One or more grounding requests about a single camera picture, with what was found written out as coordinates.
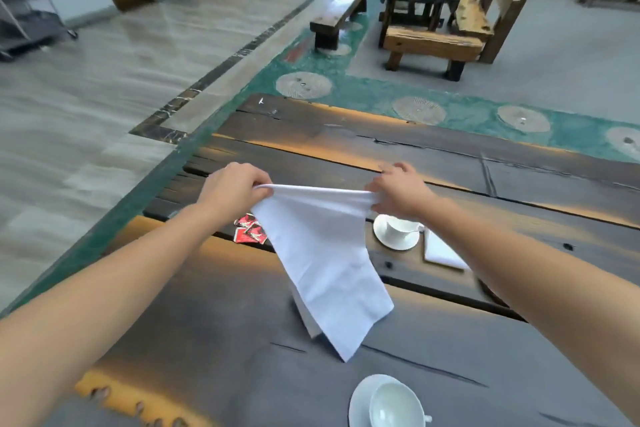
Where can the person's right hand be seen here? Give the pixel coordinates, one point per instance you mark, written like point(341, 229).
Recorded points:
point(405, 194)

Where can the person's left hand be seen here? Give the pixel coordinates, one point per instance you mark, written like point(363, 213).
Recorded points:
point(227, 191)

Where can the person's left fingers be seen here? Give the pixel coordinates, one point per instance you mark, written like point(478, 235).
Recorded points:
point(260, 189)

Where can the person's right fingers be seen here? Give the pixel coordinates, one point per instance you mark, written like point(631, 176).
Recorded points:
point(382, 189)

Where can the white cloth napkin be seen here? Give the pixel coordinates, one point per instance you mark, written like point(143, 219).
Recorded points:
point(325, 261)

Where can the person's left forearm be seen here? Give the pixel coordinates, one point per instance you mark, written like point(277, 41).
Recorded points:
point(100, 301)

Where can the person's right forearm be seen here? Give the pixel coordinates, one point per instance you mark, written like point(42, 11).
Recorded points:
point(540, 286)

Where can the red packet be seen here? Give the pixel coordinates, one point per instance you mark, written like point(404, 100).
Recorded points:
point(250, 236)
point(245, 221)

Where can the white teacup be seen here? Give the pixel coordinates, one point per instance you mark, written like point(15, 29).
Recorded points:
point(402, 226)
point(395, 406)

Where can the white saucer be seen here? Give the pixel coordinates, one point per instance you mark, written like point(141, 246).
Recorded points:
point(360, 401)
point(395, 240)

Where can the folded white napkin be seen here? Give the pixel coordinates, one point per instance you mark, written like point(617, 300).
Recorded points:
point(442, 251)

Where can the short rustic wooden bench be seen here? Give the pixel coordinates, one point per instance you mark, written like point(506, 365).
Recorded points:
point(430, 44)

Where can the long dark wooden bench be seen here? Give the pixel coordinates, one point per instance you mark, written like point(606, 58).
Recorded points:
point(340, 9)

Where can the wooden bench with backrest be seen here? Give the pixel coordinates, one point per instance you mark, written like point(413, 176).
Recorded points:
point(495, 6)

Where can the metal rack trolley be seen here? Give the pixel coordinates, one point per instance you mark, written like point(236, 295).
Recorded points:
point(30, 16)

